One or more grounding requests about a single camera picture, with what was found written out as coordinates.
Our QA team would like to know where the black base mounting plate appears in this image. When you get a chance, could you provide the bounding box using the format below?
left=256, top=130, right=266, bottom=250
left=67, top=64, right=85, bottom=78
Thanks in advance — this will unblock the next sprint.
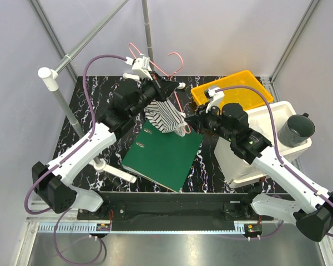
left=77, top=192, right=259, bottom=233

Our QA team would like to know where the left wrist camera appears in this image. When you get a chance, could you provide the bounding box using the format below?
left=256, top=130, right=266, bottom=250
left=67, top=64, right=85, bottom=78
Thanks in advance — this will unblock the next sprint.
left=123, top=55, right=152, bottom=81

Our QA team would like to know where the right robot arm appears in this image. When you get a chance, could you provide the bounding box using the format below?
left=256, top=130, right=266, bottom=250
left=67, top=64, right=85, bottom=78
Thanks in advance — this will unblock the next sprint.
left=185, top=104, right=333, bottom=242

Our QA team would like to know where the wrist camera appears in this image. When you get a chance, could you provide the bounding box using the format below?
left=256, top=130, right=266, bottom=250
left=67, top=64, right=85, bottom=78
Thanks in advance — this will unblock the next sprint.
left=205, top=86, right=224, bottom=113
left=123, top=55, right=152, bottom=81

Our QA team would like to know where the pink wire hanger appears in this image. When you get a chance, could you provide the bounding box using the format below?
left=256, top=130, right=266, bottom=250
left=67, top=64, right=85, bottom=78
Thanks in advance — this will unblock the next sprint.
left=128, top=43, right=192, bottom=135

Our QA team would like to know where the dark green mug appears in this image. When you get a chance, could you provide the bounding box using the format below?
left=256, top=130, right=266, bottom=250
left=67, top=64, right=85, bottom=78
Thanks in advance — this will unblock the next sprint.
left=277, top=112, right=316, bottom=147

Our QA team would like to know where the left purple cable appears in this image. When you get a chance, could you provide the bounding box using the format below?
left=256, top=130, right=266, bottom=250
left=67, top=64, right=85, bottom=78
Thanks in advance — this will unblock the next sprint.
left=24, top=54, right=130, bottom=264

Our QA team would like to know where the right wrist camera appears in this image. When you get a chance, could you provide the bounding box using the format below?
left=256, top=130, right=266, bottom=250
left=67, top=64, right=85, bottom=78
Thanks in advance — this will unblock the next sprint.
left=205, top=86, right=224, bottom=113

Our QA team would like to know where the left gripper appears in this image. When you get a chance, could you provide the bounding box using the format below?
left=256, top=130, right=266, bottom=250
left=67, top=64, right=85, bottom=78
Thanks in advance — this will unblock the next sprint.
left=129, top=71, right=179, bottom=118

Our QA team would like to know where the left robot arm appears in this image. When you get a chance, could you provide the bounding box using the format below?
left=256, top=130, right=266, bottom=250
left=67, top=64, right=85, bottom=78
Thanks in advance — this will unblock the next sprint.
left=30, top=71, right=185, bottom=219

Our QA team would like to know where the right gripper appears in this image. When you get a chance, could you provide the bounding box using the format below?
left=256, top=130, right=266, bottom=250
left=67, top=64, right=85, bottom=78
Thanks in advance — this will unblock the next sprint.
left=184, top=101, right=235, bottom=142

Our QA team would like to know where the grey metal clothes rack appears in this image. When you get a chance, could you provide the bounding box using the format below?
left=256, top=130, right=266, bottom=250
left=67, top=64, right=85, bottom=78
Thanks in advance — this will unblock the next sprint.
left=38, top=0, right=187, bottom=184

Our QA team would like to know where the green ring binder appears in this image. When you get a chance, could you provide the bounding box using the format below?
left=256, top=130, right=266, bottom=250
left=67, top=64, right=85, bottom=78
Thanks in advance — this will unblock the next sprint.
left=122, top=121, right=203, bottom=192

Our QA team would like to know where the white foam box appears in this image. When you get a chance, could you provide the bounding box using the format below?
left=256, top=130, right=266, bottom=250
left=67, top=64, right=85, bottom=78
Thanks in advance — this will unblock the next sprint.
left=214, top=101, right=313, bottom=191

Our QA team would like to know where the yellow plastic tray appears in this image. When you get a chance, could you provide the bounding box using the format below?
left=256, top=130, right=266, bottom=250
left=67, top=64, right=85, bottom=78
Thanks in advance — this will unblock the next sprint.
left=191, top=70, right=274, bottom=110

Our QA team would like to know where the striped black white tank top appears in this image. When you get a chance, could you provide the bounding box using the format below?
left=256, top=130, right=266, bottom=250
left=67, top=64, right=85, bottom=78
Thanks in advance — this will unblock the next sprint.
left=144, top=100, right=187, bottom=137

